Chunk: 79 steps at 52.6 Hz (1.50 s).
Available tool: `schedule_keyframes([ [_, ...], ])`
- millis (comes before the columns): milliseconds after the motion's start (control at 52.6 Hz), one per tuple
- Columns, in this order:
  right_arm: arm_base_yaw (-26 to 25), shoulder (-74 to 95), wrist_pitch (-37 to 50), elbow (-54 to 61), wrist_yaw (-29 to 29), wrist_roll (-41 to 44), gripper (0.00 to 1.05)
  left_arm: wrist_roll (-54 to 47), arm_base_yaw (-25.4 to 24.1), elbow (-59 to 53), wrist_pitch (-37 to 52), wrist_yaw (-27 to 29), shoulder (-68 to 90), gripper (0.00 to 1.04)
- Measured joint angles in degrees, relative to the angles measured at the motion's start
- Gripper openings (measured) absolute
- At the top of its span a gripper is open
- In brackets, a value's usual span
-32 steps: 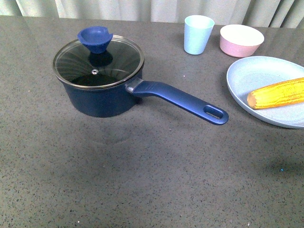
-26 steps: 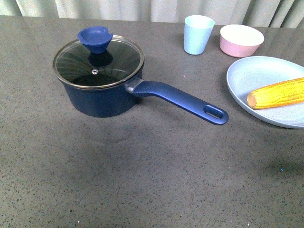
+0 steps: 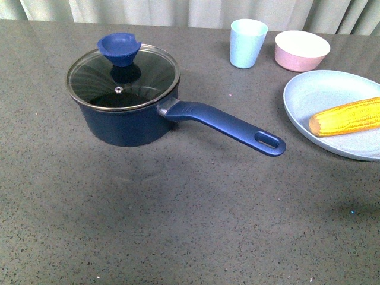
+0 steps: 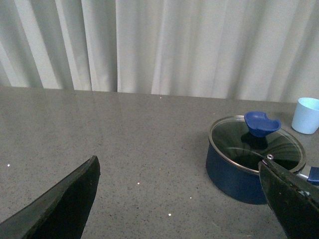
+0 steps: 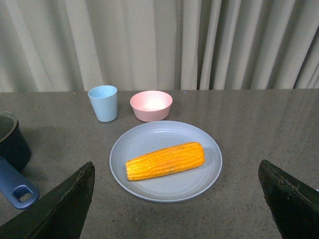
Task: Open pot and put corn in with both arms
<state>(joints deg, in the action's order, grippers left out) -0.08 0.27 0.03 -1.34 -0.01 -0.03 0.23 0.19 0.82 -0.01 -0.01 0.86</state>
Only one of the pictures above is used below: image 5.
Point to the light blue plate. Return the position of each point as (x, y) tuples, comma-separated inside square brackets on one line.
[(156, 135)]

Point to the yellow corn cob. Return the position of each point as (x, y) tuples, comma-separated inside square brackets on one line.
[(166, 161)]

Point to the dark blue pot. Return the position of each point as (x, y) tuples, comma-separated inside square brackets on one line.
[(14, 156)]

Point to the pink bowl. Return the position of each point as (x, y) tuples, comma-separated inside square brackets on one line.
[(151, 106)]

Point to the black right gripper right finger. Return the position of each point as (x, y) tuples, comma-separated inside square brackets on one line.
[(294, 205)]

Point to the light blue cup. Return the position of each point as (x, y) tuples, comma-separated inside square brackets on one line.
[(104, 100)]

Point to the white curtain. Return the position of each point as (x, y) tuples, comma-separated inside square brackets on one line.
[(75, 45)]

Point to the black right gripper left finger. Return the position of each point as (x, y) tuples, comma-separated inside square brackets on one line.
[(60, 214)]

